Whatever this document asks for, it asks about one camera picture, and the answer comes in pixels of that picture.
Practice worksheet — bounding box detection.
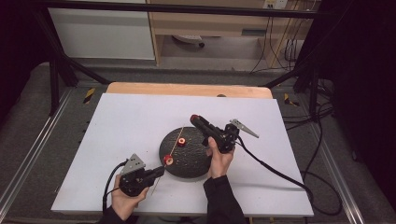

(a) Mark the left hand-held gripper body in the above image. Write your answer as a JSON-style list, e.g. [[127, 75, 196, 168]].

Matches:
[[119, 153, 157, 198]]

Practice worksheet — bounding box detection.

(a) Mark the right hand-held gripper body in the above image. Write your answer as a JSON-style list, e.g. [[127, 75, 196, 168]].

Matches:
[[214, 119, 260, 154]]

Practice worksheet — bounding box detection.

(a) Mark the wooden table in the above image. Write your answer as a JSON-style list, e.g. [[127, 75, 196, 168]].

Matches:
[[106, 81, 274, 100]]

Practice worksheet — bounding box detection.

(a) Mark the person's right hand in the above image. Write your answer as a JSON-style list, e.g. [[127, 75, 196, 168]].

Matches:
[[205, 136, 235, 180]]

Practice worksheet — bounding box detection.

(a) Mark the black round textured plate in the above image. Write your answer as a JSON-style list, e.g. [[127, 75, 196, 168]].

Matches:
[[159, 126, 213, 179]]

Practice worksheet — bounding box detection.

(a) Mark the white cabinet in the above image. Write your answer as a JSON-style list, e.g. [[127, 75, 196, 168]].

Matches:
[[48, 0, 156, 61]]

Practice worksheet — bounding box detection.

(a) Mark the thin wooden skewer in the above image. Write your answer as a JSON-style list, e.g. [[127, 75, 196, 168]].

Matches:
[[150, 126, 185, 196]]

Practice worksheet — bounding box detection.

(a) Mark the white object under desk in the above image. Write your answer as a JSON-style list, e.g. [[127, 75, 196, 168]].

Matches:
[[172, 34, 205, 49]]

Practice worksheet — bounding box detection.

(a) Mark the yellow black floor tape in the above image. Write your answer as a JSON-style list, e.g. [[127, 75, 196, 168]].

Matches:
[[82, 87, 96, 105], [283, 92, 301, 107]]

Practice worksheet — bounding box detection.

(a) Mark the aluminium floor rail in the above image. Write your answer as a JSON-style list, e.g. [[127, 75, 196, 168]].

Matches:
[[311, 124, 366, 224], [0, 88, 75, 213]]

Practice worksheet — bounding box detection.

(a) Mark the white wall socket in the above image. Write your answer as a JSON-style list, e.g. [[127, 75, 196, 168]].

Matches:
[[262, 0, 290, 10]]

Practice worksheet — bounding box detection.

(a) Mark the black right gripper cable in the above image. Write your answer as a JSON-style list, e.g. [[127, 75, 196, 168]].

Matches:
[[234, 139, 344, 217]]

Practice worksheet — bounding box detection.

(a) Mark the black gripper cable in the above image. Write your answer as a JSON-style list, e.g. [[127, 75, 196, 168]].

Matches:
[[102, 160, 129, 213], [234, 139, 344, 217]]

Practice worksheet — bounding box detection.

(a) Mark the black metal frame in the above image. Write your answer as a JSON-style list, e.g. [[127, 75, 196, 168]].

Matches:
[[32, 0, 335, 117]]

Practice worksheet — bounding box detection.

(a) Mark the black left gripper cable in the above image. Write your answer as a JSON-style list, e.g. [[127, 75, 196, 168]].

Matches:
[[102, 160, 129, 213]]

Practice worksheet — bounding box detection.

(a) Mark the light wooden desk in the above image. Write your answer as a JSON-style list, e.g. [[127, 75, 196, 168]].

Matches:
[[145, 0, 316, 68]]

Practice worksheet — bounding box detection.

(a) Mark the bundle of black floor cables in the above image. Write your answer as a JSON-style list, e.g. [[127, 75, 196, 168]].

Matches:
[[281, 77, 335, 132]]

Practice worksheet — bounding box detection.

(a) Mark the person's left hand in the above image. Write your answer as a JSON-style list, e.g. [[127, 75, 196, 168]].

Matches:
[[110, 174, 150, 221]]

